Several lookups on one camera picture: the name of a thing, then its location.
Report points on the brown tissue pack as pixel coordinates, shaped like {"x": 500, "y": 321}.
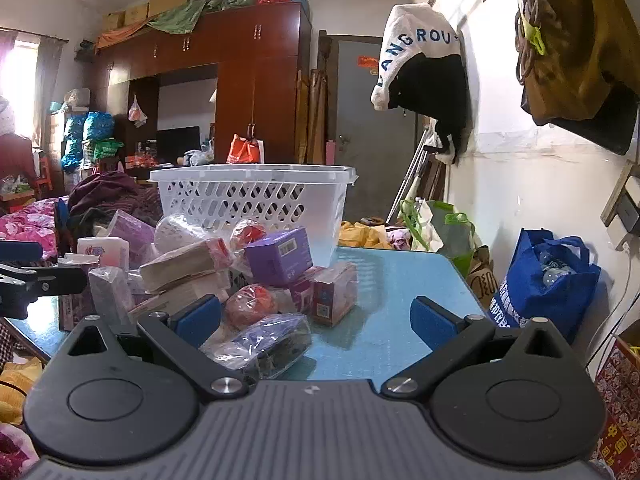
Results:
{"x": 180, "y": 265}
{"x": 160, "y": 302}

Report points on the white roll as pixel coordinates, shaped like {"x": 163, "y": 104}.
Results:
{"x": 180, "y": 232}

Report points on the dark packet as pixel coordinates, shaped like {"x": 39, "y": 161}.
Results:
{"x": 270, "y": 345}

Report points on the red apple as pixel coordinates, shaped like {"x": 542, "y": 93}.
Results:
{"x": 250, "y": 307}

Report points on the pink board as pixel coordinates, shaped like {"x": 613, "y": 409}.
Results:
{"x": 330, "y": 154}

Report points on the wooden planks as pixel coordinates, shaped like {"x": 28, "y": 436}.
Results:
{"x": 312, "y": 120}

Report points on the dark wooden wardrobe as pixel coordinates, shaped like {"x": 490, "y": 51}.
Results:
{"x": 270, "y": 85}

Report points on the red patterned cloth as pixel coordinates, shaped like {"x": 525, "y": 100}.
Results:
{"x": 617, "y": 400}

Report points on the purple box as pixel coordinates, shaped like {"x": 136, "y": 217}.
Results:
{"x": 275, "y": 260}

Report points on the metal crutches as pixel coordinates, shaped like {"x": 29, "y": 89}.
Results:
{"x": 415, "y": 170}

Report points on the pink floral blanket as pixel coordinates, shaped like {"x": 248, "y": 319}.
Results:
{"x": 25, "y": 227}

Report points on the white black hanging jacket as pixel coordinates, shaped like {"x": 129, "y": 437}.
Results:
{"x": 425, "y": 85}

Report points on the orange white plastic bag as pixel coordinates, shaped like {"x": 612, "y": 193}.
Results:
{"x": 245, "y": 150}

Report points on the dark patterned box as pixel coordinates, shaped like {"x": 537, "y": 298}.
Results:
{"x": 75, "y": 310}

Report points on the red door sticker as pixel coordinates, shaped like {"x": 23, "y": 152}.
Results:
{"x": 369, "y": 63}

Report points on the brown hanging bag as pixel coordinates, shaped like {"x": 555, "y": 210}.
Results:
{"x": 575, "y": 60}

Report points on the colourful slippers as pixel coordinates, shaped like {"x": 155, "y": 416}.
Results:
{"x": 372, "y": 220}

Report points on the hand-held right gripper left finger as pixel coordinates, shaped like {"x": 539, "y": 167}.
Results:
{"x": 197, "y": 317}

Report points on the blue printed sack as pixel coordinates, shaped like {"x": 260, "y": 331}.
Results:
{"x": 73, "y": 142}
{"x": 98, "y": 126}

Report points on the white plastic basket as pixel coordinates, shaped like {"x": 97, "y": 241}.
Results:
{"x": 250, "y": 195}

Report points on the red chair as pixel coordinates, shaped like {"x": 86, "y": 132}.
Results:
{"x": 43, "y": 172}

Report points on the pink white plastic bag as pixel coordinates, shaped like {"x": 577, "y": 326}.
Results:
{"x": 136, "y": 112}

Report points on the green printed sack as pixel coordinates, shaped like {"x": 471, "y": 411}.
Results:
{"x": 107, "y": 149}

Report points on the brown paper bag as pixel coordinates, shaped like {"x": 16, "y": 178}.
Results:
{"x": 482, "y": 280}

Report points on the clear plastic packet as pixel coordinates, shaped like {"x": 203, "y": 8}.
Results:
{"x": 110, "y": 292}

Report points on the green white tote bag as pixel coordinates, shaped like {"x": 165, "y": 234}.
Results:
{"x": 450, "y": 240}

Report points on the yellow blanket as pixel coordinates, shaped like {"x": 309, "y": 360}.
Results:
{"x": 360, "y": 235}

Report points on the green cloth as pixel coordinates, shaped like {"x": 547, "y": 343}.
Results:
{"x": 185, "y": 15}

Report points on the blue padded object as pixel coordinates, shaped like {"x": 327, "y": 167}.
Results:
{"x": 61, "y": 220}

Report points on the maroon clothes pile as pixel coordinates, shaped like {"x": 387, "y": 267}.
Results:
{"x": 110, "y": 195}

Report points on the grey door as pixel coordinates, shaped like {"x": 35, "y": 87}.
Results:
{"x": 370, "y": 160}

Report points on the orange cloth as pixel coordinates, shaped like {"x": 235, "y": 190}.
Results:
{"x": 120, "y": 35}

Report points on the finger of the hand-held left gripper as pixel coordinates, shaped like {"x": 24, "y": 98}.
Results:
{"x": 20, "y": 251}
{"x": 60, "y": 280}

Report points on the yellow cloth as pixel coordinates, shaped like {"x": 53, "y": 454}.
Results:
{"x": 17, "y": 390}

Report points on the blue tote bag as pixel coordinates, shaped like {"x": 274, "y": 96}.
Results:
{"x": 525, "y": 285}

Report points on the red snack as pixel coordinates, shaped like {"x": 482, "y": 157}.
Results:
{"x": 250, "y": 234}

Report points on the pink patterned cloth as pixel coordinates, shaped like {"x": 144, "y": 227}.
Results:
{"x": 397, "y": 239}

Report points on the grey curtain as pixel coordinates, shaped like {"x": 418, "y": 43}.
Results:
{"x": 49, "y": 90}

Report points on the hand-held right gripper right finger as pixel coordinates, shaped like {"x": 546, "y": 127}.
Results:
{"x": 432, "y": 317}

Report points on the clear water bottle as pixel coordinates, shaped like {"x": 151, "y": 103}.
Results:
{"x": 552, "y": 270}

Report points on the pink red small box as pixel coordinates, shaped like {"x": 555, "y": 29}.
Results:
{"x": 332, "y": 292}

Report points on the lavender packet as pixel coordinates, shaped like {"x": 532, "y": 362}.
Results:
{"x": 132, "y": 232}

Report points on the black television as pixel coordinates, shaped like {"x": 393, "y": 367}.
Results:
{"x": 177, "y": 145}

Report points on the white pink tissue pack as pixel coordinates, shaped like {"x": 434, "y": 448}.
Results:
{"x": 102, "y": 252}

